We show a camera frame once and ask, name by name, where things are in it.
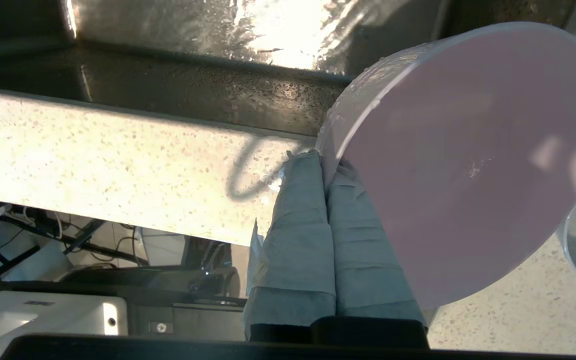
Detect black robot chassis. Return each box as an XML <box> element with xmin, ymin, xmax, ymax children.
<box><xmin>63</xmin><ymin>240</ymin><xmax>243</xmax><ymax>307</ymax></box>

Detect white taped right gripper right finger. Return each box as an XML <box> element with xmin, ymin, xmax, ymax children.
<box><xmin>325</xmin><ymin>159</ymin><xmax>428</xmax><ymax>332</ymax></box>

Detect black metal frame bars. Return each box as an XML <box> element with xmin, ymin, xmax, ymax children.
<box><xmin>0</xmin><ymin>202</ymin><xmax>144</xmax><ymax>281</ymax></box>

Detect stainless steel sink basin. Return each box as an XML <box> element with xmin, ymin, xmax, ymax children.
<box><xmin>0</xmin><ymin>0</ymin><xmax>576</xmax><ymax>138</ymax></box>

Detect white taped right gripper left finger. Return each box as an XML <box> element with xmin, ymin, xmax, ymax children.
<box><xmin>242</xmin><ymin>149</ymin><xmax>338</xmax><ymax>342</ymax></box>

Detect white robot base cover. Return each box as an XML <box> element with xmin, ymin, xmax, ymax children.
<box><xmin>0</xmin><ymin>291</ymin><xmax>129</xmax><ymax>353</ymax></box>

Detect pale pink bowl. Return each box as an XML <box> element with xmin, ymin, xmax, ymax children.
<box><xmin>315</xmin><ymin>21</ymin><xmax>576</xmax><ymax>310</ymax></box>

